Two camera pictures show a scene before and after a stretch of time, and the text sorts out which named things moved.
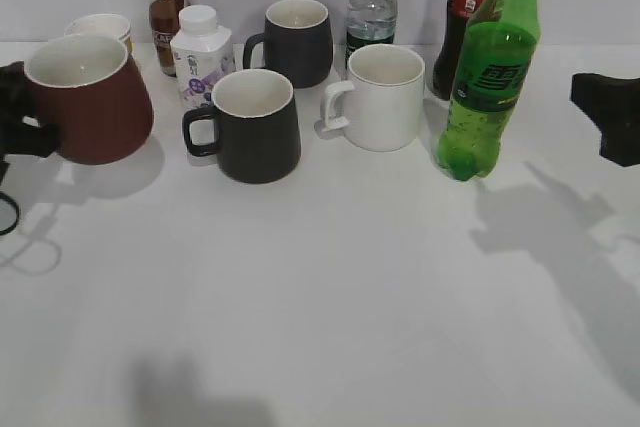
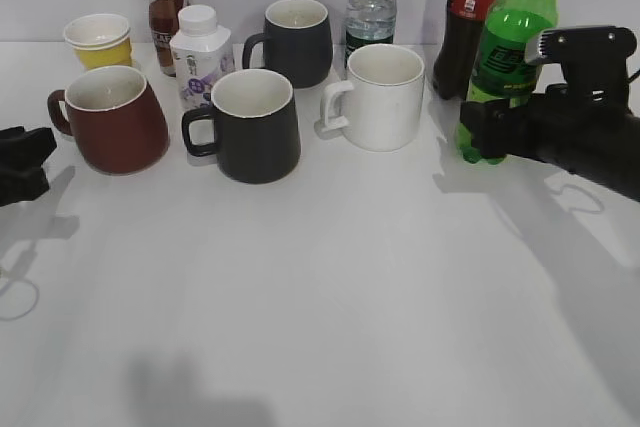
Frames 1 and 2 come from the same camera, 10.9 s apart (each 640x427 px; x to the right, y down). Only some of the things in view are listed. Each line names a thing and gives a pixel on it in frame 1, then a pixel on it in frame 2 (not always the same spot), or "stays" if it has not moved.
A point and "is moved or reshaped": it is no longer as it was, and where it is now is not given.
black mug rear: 298,42 stays
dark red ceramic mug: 89,86 is moved or reshaped
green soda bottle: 492,68 is moved or reshaped
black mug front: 257,131 stays
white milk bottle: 203,55 stays
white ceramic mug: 385,108 stays
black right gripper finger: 614,106 to 498,129
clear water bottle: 371,8 stays
